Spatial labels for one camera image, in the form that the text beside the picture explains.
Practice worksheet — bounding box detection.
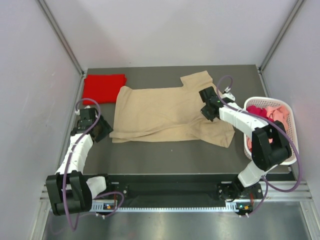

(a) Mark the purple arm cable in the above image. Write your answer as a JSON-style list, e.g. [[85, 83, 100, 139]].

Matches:
[[216, 75, 302, 218], [62, 98, 125, 232]]

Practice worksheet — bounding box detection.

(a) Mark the white plastic laundry basket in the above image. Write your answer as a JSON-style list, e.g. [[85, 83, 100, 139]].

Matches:
[[243, 96, 299, 166]]

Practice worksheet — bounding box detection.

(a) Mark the beige t shirt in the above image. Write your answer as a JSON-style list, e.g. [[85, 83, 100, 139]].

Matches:
[[110, 71, 235, 148]]

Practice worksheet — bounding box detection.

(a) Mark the pink t shirt in basket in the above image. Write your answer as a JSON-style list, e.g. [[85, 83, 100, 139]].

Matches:
[[246, 104, 292, 155]]

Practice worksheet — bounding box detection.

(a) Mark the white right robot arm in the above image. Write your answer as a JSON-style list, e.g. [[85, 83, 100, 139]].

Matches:
[[199, 86, 292, 198]]

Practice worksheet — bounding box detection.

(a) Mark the aluminium corner post left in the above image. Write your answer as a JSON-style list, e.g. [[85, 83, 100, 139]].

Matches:
[[34, 0, 86, 76]]

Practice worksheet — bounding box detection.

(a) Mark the slotted grey cable duct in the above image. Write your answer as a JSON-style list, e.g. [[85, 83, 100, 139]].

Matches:
[[85, 200, 253, 215]]

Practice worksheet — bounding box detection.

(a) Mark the folded red t shirt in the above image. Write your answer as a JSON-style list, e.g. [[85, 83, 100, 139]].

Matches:
[[82, 74, 127, 104]]

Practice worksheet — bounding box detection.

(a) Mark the crimson t shirt in basket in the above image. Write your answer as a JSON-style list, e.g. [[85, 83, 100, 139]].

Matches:
[[246, 105, 274, 122]]

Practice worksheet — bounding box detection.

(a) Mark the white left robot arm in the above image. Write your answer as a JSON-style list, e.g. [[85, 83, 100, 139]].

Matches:
[[45, 108, 114, 216]]

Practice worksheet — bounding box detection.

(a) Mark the aluminium corner post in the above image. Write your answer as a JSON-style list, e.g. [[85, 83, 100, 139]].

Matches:
[[34, 0, 86, 76], [257, 0, 307, 73]]

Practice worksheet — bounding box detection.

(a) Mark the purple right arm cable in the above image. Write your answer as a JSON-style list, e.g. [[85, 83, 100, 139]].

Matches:
[[216, 75, 302, 218]]

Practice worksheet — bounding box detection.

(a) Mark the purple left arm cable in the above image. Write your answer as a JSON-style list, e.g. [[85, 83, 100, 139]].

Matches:
[[62, 98, 125, 232]]

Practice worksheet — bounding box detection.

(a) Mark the aluminium frame rail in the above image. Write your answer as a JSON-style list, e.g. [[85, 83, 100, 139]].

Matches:
[[39, 181, 313, 203]]

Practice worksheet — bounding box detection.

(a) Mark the aluminium corner post right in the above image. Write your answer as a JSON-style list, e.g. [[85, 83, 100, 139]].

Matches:
[[257, 0, 307, 73]]

